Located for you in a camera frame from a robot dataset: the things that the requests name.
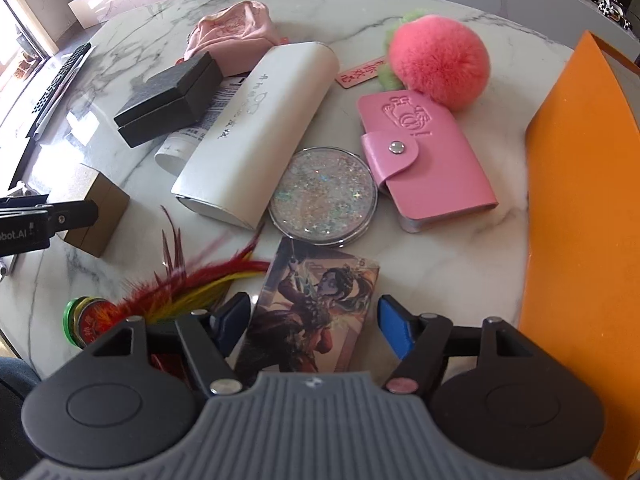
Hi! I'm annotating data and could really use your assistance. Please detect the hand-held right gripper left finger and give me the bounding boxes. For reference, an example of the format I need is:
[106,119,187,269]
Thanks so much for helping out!
[94,292,252,395]

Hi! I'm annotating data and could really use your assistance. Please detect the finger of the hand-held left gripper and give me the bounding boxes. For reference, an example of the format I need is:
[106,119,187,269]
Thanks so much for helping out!
[49,199,99,235]

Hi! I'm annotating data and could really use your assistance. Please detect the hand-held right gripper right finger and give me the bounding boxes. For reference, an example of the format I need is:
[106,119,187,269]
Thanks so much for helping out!
[377,294,522,395]

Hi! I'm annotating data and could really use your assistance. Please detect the small doll figure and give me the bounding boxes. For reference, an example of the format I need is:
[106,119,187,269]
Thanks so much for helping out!
[234,236,381,377]

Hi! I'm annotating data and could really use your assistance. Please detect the white glasses case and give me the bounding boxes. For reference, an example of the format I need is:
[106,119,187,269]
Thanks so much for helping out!
[171,41,341,232]

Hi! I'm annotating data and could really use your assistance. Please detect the orange cardboard box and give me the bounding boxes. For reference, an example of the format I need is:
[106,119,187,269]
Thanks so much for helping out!
[517,31,640,480]

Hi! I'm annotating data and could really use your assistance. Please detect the marble desktop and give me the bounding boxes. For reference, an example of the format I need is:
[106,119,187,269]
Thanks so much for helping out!
[0,0,577,378]

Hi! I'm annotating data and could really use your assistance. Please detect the brown cardboard box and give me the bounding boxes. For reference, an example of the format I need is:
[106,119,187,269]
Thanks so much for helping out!
[55,162,131,259]

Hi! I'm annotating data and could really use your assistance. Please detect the red yellow feather shuttlecock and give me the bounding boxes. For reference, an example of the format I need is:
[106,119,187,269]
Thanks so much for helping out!
[62,205,273,356]

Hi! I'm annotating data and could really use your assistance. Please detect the white cream tube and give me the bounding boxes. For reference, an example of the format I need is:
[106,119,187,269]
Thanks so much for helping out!
[154,77,251,177]

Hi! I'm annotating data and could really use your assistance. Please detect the black keyboard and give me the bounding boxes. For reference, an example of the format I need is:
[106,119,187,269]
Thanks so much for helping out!
[30,42,94,117]

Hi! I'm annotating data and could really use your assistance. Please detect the black square box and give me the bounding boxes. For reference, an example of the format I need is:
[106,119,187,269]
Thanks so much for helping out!
[114,52,224,148]

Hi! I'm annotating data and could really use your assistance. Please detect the pink card holder wallet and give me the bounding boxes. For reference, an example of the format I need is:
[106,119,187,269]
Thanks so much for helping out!
[356,91,499,234]

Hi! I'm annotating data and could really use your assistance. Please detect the pink mini backpack pouch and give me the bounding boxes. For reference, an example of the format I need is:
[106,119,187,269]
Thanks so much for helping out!
[182,1,291,77]

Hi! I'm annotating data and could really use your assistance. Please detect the red tag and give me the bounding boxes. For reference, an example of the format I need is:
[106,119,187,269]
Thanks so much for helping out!
[334,55,389,89]

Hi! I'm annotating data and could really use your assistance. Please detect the pink fluffy pompom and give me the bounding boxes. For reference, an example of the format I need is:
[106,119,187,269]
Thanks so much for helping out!
[375,9,492,111]

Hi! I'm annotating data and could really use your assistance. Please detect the cow print figurines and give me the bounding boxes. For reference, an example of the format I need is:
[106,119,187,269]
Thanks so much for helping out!
[596,0,635,27]

